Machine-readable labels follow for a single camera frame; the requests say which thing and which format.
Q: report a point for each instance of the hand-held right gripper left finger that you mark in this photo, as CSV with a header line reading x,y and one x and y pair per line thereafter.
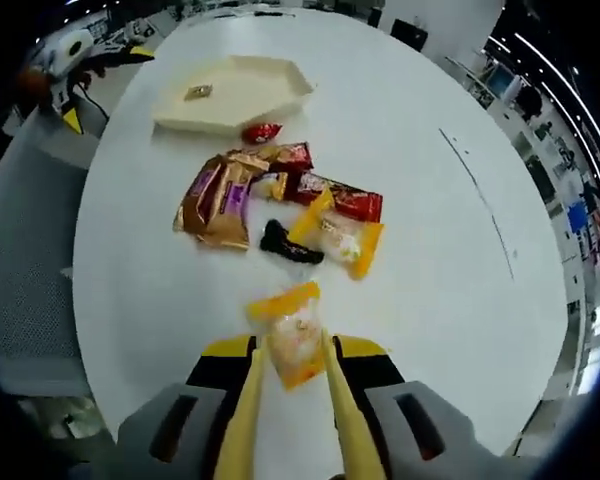
x,y
170,430

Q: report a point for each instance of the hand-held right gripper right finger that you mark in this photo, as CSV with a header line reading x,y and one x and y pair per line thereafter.
x,y
420,425

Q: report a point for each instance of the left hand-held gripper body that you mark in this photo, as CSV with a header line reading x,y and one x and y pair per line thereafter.
x,y
67,50

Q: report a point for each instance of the small gold food candy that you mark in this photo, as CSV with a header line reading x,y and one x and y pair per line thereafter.
x,y
200,92

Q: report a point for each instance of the beige hexagonal container tray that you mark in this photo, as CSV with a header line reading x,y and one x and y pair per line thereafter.
x,y
250,85

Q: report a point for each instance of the orange clear food packet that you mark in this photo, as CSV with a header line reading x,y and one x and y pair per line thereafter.
x,y
292,330
340,240

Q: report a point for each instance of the gold purple biscuit food packet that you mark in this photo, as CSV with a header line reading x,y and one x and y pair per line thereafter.
x,y
200,200
235,220

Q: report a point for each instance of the shiny red food packet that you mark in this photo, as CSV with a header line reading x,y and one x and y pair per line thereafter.
x,y
262,133

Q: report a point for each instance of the small yellow white food candy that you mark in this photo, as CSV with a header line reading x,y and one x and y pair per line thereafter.
x,y
269,186

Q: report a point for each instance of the dark red food bar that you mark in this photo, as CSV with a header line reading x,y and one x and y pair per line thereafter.
x,y
355,200
292,156

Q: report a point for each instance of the black food packet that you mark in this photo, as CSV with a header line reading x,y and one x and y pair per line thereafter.
x,y
285,245

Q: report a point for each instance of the person's left hand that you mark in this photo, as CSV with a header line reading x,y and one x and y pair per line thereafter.
x,y
34,81

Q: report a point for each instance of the blue box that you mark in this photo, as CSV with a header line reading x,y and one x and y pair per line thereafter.
x,y
578,217

